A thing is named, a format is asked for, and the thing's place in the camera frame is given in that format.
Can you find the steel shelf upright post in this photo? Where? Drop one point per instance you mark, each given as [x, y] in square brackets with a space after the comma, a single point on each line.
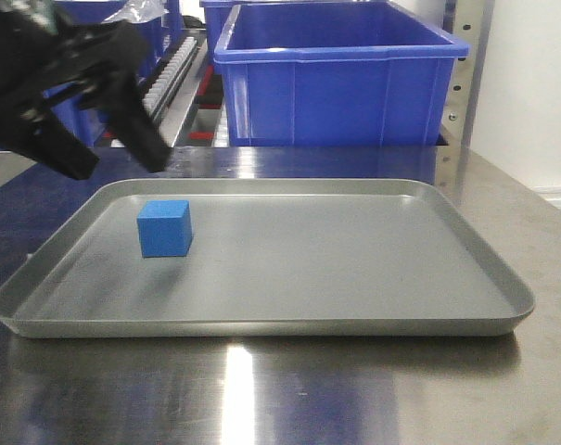
[470, 21]

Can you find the grey metal tray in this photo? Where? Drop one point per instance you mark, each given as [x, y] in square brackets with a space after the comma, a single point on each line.
[269, 257]

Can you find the blue cube block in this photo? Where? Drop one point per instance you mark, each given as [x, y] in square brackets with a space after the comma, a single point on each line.
[165, 228]

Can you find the blue bin front right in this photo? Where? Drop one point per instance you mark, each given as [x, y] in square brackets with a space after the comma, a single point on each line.
[334, 74]

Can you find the clear plastic bag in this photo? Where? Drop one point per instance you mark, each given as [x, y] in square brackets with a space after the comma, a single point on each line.
[139, 11]

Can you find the white roller conveyor rail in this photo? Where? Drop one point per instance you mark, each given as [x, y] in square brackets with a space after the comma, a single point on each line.
[170, 97]

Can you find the blue bin rear right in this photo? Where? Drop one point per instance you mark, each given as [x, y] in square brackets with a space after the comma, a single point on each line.
[215, 23]

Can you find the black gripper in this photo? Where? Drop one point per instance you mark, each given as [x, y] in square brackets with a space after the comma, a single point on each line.
[41, 48]

